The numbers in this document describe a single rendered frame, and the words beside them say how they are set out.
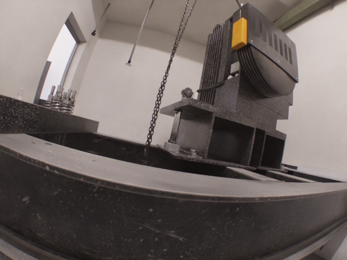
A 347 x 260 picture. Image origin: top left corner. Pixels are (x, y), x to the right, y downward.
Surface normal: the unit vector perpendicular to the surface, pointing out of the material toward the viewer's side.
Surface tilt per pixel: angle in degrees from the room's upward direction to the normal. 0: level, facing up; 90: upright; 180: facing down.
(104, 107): 90
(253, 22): 90
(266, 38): 90
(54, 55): 90
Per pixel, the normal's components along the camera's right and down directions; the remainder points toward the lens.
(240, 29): -0.91, -0.22
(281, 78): 0.34, 0.02
